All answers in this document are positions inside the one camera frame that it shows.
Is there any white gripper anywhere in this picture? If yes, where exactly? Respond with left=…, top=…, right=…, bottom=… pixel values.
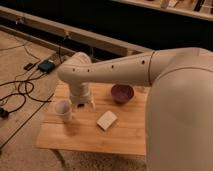
left=69, top=83, right=95, bottom=110

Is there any dark red ceramic bowl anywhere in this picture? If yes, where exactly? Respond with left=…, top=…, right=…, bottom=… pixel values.
left=111, top=84, right=134, bottom=104

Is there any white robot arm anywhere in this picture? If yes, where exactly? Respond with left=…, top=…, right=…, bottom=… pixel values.
left=58, top=48, right=213, bottom=171

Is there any white rectangular block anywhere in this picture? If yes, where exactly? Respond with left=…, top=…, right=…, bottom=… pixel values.
left=97, top=111, right=117, bottom=131

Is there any blue black electronic box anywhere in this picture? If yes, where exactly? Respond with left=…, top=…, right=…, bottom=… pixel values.
left=38, top=60, right=55, bottom=73

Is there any wooden table top board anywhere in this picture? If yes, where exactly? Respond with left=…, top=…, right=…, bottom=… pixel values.
left=36, top=82, right=148, bottom=155

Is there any small black adapter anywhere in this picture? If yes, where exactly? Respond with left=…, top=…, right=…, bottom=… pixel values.
left=24, top=63, right=36, bottom=71

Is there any black power plug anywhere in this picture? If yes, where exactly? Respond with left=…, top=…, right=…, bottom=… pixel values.
left=0, top=108, right=9, bottom=119

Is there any long wooden beam rail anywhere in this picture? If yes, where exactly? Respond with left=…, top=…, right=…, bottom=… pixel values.
left=0, top=6, right=151, bottom=56

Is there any black floor cable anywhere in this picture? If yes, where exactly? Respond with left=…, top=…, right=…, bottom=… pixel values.
left=0, top=43, right=68, bottom=149

